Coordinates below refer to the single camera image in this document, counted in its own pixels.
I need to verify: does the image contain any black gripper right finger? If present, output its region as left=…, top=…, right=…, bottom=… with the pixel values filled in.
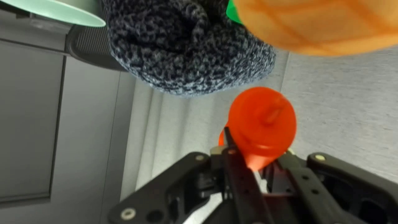
left=277, top=150, right=398, bottom=224

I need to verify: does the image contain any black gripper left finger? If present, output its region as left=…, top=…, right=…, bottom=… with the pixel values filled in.
left=109, top=126, right=277, bottom=224

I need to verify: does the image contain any tall red sauce bottle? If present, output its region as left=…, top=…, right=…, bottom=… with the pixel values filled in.
left=218, top=86, right=299, bottom=172

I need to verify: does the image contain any orange toy pineapple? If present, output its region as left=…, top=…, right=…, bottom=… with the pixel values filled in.
left=227, top=0, right=398, bottom=57

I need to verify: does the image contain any grey curtain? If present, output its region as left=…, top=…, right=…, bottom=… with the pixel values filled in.
left=120, top=54, right=292, bottom=201

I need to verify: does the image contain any dark knitted cloth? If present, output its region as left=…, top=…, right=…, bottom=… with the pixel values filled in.
left=99, top=0, right=278, bottom=97

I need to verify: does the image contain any black mesh chair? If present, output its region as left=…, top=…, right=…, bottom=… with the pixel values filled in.
left=67, top=24, right=126, bottom=72

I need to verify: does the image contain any teal bowl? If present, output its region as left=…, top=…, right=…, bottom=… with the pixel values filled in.
left=0, top=0, right=108, bottom=29

